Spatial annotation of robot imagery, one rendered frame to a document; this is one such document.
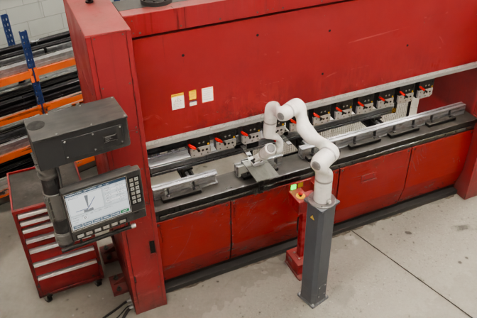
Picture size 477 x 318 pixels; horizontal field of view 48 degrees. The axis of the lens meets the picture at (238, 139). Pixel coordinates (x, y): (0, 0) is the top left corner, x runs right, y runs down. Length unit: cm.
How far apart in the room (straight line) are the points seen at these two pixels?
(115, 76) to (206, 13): 70
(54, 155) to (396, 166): 301
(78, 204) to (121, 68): 79
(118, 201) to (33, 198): 104
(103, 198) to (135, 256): 95
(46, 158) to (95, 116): 33
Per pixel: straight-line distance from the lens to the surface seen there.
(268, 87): 384
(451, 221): 541
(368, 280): 469
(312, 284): 425
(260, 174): 399
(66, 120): 298
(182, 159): 421
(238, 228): 433
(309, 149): 435
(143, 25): 330
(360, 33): 407
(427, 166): 516
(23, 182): 427
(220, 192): 402
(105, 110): 301
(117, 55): 311
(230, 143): 392
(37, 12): 758
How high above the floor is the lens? 344
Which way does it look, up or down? 34 degrees down
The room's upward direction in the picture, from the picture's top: 1 degrees counter-clockwise
